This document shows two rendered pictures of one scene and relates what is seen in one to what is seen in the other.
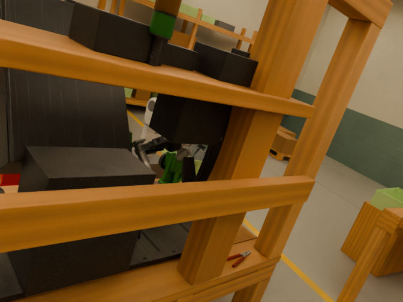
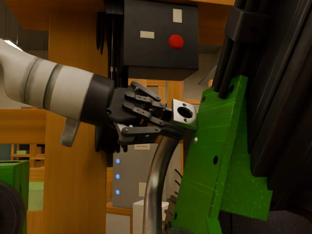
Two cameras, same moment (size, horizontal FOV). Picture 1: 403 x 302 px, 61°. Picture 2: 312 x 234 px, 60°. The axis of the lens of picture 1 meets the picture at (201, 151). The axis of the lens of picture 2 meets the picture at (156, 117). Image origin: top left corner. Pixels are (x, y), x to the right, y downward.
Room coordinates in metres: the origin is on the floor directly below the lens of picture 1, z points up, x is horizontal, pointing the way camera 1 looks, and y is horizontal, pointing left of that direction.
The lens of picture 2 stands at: (1.49, 0.41, 1.20)
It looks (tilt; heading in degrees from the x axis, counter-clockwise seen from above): 5 degrees up; 214
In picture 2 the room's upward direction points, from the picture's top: straight up
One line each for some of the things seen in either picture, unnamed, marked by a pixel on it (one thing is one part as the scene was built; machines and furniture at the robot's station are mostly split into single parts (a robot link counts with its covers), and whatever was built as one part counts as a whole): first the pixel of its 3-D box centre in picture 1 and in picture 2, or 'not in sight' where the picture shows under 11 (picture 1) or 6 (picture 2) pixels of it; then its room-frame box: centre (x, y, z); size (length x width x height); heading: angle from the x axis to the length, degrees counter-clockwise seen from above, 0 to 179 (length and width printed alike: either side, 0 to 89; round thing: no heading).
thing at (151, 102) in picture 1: (155, 112); not in sight; (1.84, 0.31, 1.19); 0.09 x 0.09 x 0.17; 60
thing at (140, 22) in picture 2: (189, 111); (156, 43); (0.97, 0.07, 1.42); 0.17 x 0.12 x 0.15; 137
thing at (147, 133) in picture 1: (148, 139); not in sight; (1.85, 0.30, 1.03); 0.09 x 0.09 x 0.17; 46
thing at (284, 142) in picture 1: (278, 141); not in sight; (7.16, -1.48, 0.22); 1.20 x 0.81 x 0.44; 32
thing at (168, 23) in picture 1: (162, 25); not in sight; (0.74, 0.16, 1.62); 0.05 x 0.05 x 0.05
